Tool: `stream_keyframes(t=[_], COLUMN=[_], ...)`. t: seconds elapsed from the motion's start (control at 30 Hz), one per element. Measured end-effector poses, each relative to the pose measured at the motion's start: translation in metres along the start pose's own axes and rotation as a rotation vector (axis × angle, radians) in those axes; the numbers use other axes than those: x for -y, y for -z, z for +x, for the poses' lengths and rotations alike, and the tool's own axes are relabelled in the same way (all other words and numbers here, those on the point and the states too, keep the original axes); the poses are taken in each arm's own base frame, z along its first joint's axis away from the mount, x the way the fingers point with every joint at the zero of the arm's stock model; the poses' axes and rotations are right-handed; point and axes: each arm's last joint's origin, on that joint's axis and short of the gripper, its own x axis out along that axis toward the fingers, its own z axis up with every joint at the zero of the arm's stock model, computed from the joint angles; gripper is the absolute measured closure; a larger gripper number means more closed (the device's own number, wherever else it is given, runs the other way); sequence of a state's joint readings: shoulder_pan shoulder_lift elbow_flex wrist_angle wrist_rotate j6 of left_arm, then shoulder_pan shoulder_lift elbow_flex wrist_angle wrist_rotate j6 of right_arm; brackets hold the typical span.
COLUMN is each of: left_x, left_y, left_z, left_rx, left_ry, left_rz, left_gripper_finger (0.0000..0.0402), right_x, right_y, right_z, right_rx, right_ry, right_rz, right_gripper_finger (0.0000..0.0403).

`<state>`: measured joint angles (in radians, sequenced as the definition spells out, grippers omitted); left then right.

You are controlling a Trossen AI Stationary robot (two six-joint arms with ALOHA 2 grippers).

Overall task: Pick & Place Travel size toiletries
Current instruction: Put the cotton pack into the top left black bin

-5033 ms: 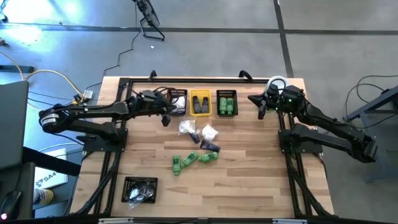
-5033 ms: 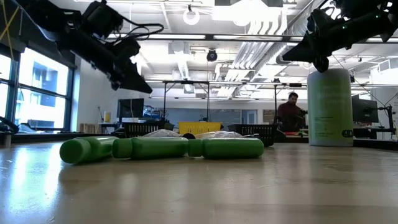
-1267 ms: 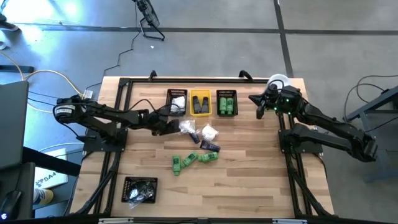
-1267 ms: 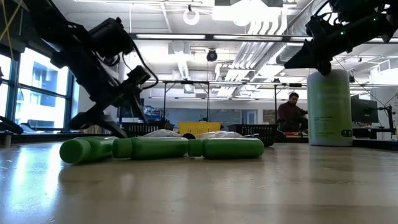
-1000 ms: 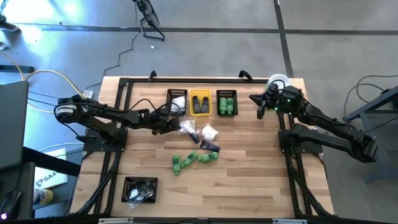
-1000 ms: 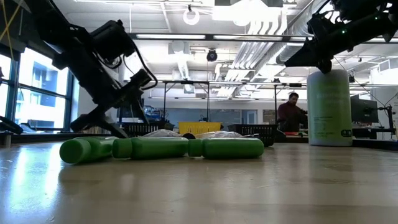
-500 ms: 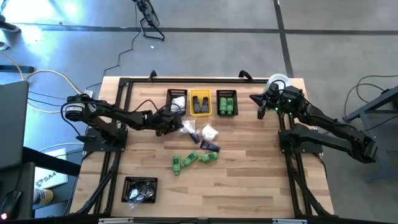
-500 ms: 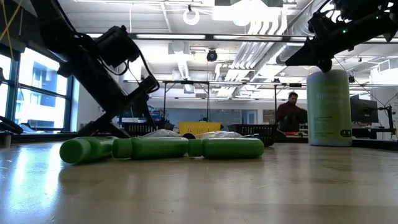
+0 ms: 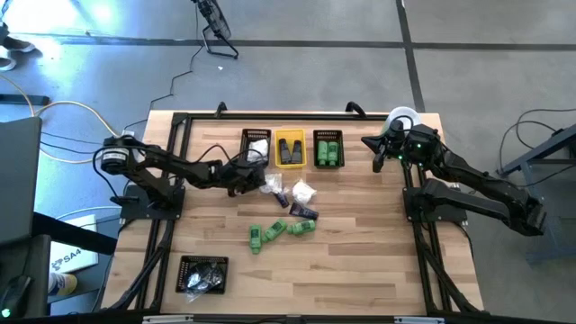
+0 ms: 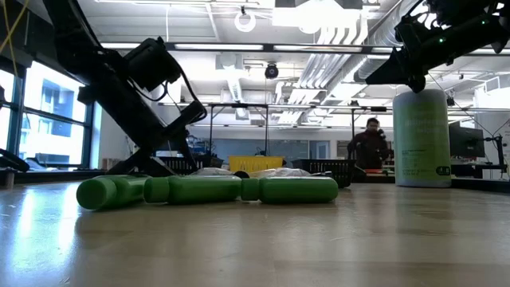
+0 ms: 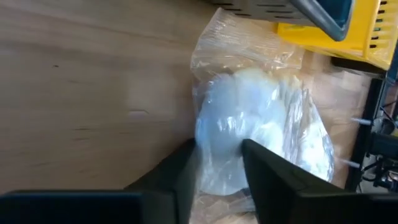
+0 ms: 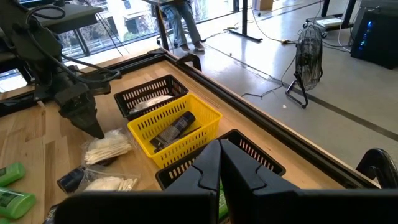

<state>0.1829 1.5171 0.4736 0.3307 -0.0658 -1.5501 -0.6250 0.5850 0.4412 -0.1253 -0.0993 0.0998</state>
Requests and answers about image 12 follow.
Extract black desk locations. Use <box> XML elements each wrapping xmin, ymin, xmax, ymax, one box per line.
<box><xmin>18</xmin><ymin>1</ymin><xmax>105</xmax><ymax>35</ymax></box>

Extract cotton swabs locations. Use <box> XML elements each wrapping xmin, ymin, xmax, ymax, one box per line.
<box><xmin>129</xmin><ymin>95</ymin><xmax>174</xmax><ymax>114</ymax></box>
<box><xmin>80</xmin><ymin>129</ymin><xmax>136</xmax><ymax>166</ymax></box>
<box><xmin>76</xmin><ymin>169</ymin><xmax>141</xmax><ymax>192</ymax></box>

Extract black curved frame handle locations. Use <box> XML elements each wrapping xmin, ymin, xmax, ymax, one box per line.
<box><xmin>176</xmin><ymin>52</ymin><xmax>203</xmax><ymax>72</ymax></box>
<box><xmin>356</xmin><ymin>148</ymin><xmax>398</xmax><ymax>189</ymax></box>

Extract black desk leg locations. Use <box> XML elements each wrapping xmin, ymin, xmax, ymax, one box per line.
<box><xmin>223</xmin><ymin>0</ymin><xmax>264</xmax><ymax>43</ymax></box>

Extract person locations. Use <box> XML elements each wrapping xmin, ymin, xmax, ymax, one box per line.
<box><xmin>160</xmin><ymin>0</ymin><xmax>206</xmax><ymax>54</ymax></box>

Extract yellow slotted plastic basket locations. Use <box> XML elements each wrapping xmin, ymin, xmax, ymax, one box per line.
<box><xmin>127</xmin><ymin>93</ymin><xmax>223</xmax><ymax>170</ymax></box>

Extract black slotted plastic basket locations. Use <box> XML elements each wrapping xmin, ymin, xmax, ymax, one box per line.
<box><xmin>155</xmin><ymin>129</ymin><xmax>287</xmax><ymax>190</ymax></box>
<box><xmin>113</xmin><ymin>73</ymin><xmax>190</xmax><ymax>121</ymax></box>

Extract black floor fan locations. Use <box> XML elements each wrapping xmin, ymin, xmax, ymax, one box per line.
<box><xmin>285</xmin><ymin>24</ymin><xmax>324</xmax><ymax>110</ymax></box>

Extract black computer tower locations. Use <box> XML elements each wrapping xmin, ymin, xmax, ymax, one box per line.
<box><xmin>350</xmin><ymin>0</ymin><xmax>398</xmax><ymax>70</ymax></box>

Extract brown cardboard box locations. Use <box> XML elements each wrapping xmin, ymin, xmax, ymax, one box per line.
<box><xmin>252</xmin><ymin>0</ymin><xmax>274</xmax><ymax>12</ymax></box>

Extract white flat box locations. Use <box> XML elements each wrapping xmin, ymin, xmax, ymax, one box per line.
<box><xmin>303</xmin><ymin>15</ymin><xmax>346</xmax><ymax>32</ymax></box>

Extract black aluminium table frame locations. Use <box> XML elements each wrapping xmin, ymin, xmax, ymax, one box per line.
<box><xmin>0</xmin><ymin>48</ymin><xmax>382</xmax><ymax>190</ymax></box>

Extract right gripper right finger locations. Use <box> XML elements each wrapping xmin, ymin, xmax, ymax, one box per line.
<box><xmin>221</xmin><ymin>139</ymin><xmax>398</xmax><ymax>224</ymax></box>

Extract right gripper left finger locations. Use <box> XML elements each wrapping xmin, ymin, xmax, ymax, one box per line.
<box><xmin>54</xmin><ymin>139</ymin><xmax>222</xmax><ymax>224</ymax></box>

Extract large window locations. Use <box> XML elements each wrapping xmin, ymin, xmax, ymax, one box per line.
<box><xmin>0</xmin><ymin>0</ymin><xmax>237</xmax><ymax>91</ymax></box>

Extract dark blue travel tube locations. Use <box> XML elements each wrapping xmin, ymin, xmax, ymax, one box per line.
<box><xmin>43</xmin><ymin>203</ymin><xmax>58</xmax><ymax>224</ymax></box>
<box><xmin>57</xmin><ymin>166</ymin><xmax>86</xmax><ymax>194</ymax></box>
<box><xmin>149</xmin><ymin>111</ymin><xmax>197</xmax><ymax>153</ymax></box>
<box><xmin>154</xmin><ymin>126</ymin><xmax>203</xmax><ymax>154</ymax></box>

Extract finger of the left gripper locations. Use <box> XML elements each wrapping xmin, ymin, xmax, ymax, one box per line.
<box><xmin>77</xmin><ymin>105</ymin><xmax>105</xmax><ymax>139</ymax></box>
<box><xmin>60</xmin><ymin>109</ymin><xmax>101</xmax><ymax>139</ymax></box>

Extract black fan power cable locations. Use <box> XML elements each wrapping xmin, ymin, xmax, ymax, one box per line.
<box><xmin>241</xmin><ymin>55</ymin><xmax>296</xmax><ymax>99</ymax></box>

